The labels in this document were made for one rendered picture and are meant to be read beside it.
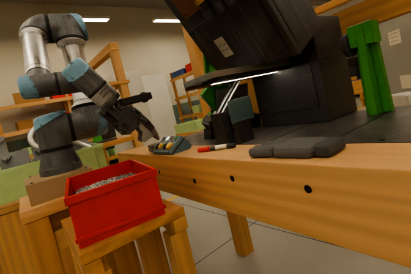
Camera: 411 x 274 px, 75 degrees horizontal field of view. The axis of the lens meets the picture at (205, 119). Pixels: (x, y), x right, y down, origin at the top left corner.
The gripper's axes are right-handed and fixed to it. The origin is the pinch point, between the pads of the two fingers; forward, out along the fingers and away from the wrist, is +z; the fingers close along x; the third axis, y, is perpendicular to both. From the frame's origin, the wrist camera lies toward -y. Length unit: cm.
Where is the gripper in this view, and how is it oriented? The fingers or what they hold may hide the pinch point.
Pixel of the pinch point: (157, 135)
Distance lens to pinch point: 96.2
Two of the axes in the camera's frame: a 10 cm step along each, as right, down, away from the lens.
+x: 5.6, -0.8, -8.2
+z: 6.4, 6.7, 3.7
